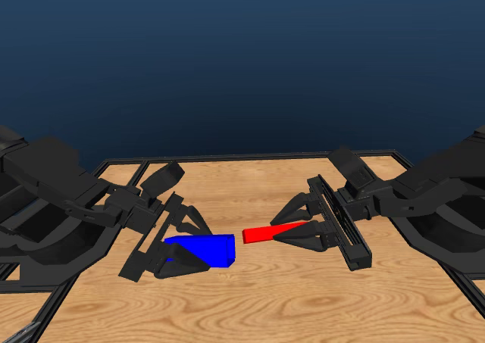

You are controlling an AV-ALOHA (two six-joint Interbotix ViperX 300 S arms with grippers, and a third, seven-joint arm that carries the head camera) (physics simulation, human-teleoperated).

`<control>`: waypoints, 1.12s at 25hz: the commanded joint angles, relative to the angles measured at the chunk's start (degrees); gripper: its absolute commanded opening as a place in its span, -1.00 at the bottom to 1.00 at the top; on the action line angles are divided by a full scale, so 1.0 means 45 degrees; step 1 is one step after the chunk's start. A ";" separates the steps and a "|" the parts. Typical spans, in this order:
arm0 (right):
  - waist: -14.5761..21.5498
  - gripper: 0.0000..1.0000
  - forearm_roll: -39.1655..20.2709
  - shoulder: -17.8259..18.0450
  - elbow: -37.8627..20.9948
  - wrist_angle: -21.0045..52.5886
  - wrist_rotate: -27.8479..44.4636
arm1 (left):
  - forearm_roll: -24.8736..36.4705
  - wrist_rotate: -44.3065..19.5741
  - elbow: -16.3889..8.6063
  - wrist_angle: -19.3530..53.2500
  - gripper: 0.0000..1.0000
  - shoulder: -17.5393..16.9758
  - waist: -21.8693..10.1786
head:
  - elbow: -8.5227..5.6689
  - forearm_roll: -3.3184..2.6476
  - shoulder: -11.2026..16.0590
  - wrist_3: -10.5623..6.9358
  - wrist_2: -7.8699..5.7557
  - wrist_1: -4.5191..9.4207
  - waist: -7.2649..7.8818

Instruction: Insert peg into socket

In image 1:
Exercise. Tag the blue hollow socket block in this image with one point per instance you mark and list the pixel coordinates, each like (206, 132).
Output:
(216, 250)

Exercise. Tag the thin red peg bar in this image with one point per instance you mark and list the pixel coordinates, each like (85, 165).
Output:
(257, 235)

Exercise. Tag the black table frame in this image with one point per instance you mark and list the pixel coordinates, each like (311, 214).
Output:
(227, 157)

